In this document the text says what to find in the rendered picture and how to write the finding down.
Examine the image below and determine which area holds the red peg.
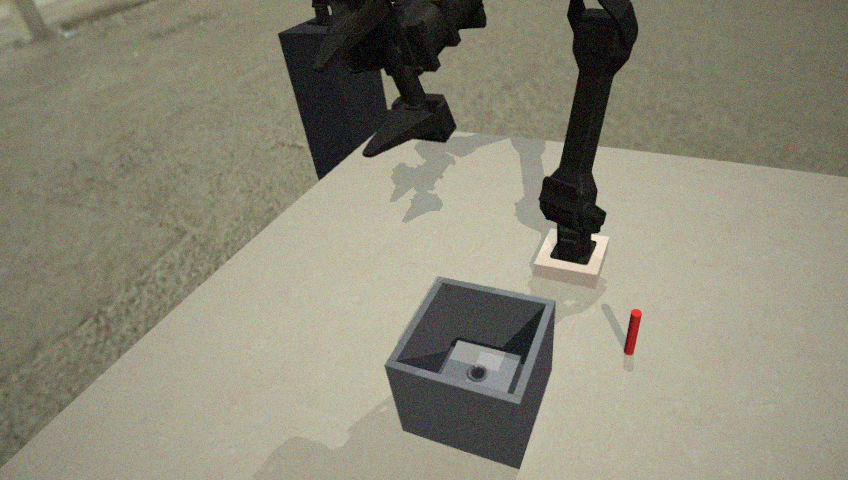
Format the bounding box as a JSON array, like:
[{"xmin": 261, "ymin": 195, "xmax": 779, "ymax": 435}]
[{"xmin": 624, "ymin": 309, "xmax": 642, "ymax": 356}]

